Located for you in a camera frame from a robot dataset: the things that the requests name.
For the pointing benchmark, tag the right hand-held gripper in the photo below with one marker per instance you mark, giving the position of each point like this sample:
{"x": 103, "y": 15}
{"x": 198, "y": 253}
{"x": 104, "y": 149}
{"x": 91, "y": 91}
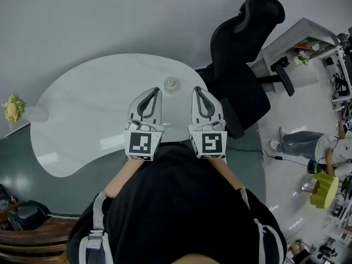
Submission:
{"x": 210, "y": 143}

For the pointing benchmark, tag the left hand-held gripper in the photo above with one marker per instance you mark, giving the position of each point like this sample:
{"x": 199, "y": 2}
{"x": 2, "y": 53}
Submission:
{"x": 141, "y": 142}

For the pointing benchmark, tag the frosted glass bottle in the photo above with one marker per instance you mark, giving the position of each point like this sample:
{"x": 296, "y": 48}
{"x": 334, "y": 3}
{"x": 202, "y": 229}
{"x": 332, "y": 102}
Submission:
{"x": 171, "y": 88}

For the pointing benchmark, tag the person's right forearm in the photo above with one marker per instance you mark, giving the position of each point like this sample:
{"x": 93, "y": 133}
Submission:
{"x": 225, "y": 175}

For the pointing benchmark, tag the person's left forearm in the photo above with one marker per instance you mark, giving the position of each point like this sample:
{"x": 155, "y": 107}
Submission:
{"x": 123, "y": 177}

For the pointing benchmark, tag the white kidney-shaped table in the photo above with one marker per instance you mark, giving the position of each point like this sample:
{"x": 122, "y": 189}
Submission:
{"x": 82, "y": 106}

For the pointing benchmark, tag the black office chair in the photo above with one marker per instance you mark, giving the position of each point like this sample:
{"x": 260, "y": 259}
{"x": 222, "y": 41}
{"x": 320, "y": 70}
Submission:
{"x": 236, "y": 92}

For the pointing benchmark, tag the black power adapter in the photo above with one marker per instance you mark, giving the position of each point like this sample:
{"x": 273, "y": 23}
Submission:
{"x": 278, "y": 157}

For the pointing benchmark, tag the person's torso in black shirt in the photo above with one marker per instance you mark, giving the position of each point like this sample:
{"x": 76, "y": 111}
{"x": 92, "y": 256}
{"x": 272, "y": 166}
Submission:
{"x": 178, "y": 202}

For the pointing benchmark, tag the white potted flowers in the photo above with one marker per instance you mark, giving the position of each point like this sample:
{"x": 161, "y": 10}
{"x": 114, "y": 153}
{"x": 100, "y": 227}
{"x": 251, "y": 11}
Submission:
{"x": 299, "y": 59}

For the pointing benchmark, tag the grey shelving unit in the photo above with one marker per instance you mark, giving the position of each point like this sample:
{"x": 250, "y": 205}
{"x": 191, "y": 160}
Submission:
{"x": 302, "y": 29}

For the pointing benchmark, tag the yellow flower bouquet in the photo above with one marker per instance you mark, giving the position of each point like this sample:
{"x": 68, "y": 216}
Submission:
{"x": 13, "y": 110}

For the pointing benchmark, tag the white long desk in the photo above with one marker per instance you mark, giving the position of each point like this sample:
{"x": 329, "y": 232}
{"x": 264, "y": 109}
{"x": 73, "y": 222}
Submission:
{"x": 345, "y": 73}

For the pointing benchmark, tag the yellow-green round stool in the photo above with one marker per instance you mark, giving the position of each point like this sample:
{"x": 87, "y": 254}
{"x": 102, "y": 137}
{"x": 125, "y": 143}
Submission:
{"x": 327, "y": 194}

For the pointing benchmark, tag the black bag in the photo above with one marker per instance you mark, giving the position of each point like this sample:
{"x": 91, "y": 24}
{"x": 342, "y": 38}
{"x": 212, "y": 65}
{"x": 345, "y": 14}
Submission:
{"x": 30, "y": 214}

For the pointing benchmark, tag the dark wooden furniture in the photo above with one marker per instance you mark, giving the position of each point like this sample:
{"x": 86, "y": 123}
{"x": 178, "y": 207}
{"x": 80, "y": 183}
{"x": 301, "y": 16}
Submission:
{"x": 33, "y": 243}

